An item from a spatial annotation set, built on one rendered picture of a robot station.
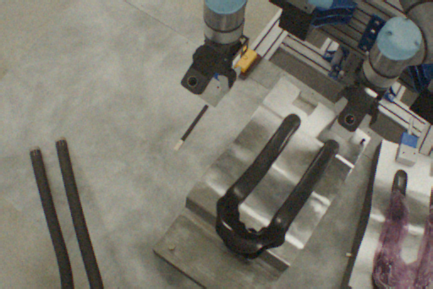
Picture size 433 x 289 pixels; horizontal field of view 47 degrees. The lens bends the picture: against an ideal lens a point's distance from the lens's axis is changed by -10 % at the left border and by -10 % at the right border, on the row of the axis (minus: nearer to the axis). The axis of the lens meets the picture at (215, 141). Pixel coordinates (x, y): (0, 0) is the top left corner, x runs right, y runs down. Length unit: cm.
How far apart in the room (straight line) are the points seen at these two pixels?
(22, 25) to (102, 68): 122
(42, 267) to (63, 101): 90
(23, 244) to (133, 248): 98
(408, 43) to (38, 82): 94
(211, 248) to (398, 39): 59
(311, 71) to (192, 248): 113
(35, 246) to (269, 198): 121
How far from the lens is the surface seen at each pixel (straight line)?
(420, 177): 133
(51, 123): 137
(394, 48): 94
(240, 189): 114
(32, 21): 257
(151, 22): 147
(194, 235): 117
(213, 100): 120
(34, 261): 213
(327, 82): 210
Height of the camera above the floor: 201
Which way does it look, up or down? 68 degrees down
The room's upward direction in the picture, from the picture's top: 6 degrees clockwise
